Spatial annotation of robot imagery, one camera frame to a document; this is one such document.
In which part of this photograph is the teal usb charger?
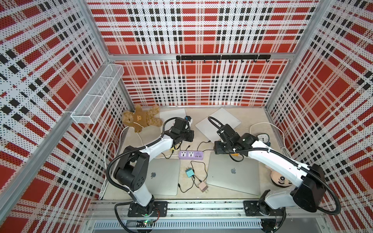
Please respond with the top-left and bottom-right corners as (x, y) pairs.
(186, 168), (195, 178)

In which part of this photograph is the pink usb charger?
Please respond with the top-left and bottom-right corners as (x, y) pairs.
(198, 181), (208, 192)

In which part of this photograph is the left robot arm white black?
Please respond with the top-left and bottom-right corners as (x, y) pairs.
(105, 116), (194, 216)

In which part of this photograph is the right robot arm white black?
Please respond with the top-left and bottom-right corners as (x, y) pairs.
(208, 116), (342, 216)

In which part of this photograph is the white laptop back left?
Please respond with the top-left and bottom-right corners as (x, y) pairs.
(159, 109), (186, 122)

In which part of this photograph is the white laptop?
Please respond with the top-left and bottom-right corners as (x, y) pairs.
(159, 109), (186, 122)
(195, 107), (242, 143)

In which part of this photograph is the white laptop back right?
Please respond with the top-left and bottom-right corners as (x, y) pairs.
(195, 107), (242, 143)

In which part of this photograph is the silver laptop front right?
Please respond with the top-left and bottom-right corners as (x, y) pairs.
(207, 154), (260, 196)

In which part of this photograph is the silver laptop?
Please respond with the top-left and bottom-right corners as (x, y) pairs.
(140, 159), (180, 196)
(207, 154), (260, 196)

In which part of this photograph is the silver laptop front left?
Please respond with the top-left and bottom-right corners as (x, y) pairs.
(140, 159), (180, 196)

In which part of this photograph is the purple power strip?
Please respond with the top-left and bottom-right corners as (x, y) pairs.
(178, 150), (204, 160)

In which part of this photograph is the brown teddy bear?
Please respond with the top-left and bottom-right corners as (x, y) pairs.
(122, 104), (163, 133)

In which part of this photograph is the plush doll striped hat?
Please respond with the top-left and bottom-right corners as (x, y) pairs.
(271, 170), (292, 188)

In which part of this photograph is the white power cord right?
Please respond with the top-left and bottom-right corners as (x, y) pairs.
(249, 121), (292, 158)

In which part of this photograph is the white power cord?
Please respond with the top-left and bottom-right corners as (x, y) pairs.
(249, 121), (292, 158)
(98, 126), (180, 200)

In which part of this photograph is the white power cord left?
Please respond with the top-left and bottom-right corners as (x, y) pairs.
(98, 126), (180, 200)

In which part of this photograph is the black hook rail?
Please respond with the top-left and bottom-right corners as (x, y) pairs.
(176, 54), (271, 61)

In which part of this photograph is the white wire mesh basket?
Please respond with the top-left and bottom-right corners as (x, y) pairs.
(71, 64), (124, 124)

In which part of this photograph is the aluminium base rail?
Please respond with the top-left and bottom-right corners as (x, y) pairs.
(82, 200), (332, 233)

